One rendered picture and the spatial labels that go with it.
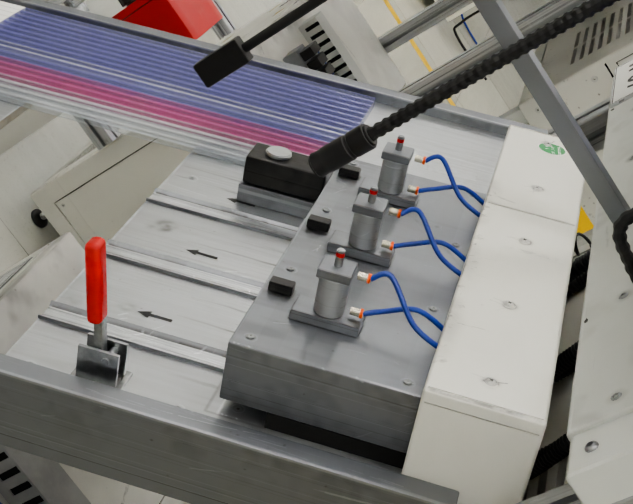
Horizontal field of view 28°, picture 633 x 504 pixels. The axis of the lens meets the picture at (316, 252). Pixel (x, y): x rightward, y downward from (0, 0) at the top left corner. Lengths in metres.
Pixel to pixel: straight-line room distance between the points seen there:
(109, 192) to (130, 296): 1.53
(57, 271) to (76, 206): 0.96
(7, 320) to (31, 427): 0.62
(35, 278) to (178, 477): 0.73
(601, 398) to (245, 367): 0.23
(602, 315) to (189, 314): 0.31
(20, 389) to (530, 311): 0.36
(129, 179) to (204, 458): 1.67
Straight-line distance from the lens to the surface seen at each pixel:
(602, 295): 0.92
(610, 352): 0.84
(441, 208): 1.08
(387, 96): 1.43
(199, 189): 1.16
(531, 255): 0.99
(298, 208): 1.14
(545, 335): 0.89
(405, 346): 0.87
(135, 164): 2.46
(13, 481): 1.37
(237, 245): 1.08
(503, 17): 0.96
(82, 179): 2.52
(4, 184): 2.66
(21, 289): 1.54
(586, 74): 2.20
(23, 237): 2.62
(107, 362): 0.87
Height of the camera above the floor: 1.57
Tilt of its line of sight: 26 degrees down
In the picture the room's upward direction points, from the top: 62 degrees clockwise
